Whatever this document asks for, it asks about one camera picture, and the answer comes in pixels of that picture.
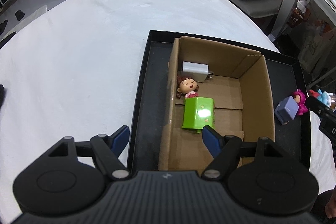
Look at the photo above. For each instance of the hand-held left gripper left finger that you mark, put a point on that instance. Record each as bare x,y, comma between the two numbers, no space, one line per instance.
119,140

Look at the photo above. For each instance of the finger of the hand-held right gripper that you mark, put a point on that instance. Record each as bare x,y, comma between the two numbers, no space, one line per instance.
317,106

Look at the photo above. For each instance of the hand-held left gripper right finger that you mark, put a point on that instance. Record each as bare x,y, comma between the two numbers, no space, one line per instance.
212,140

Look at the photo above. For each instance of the blue figurine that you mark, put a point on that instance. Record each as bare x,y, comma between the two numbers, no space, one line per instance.
324,98

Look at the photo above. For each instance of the green cube toy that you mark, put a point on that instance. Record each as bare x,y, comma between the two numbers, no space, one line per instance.
199,113

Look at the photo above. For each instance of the black tray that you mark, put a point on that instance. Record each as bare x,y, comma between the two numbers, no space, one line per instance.
149,108

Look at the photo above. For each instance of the brown cardboard box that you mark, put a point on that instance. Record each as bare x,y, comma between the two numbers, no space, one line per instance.
252,98

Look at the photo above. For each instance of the brown-haired girl figurine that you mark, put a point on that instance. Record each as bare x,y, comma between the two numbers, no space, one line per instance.
187,85

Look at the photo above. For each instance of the white charger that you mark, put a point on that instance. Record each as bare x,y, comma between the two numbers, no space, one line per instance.
194,70

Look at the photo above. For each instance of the person's right hand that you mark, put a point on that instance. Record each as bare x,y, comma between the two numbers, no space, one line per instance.
330,207

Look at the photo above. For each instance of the pink figurine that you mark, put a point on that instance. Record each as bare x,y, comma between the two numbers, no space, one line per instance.
300,98

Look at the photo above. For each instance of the purple cube toy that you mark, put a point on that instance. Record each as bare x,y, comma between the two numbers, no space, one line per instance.
287,108

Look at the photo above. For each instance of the beige tote bag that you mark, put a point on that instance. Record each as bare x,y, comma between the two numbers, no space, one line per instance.
315,50

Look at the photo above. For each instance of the red basket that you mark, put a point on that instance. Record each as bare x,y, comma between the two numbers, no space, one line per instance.
298,17

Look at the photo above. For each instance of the black cloth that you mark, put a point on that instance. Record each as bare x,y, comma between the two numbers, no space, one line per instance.
1,96

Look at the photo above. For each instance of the white floor mat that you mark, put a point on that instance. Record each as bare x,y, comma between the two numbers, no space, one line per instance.
29,20

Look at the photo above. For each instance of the small black object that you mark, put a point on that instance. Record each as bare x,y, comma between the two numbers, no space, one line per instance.
19,15

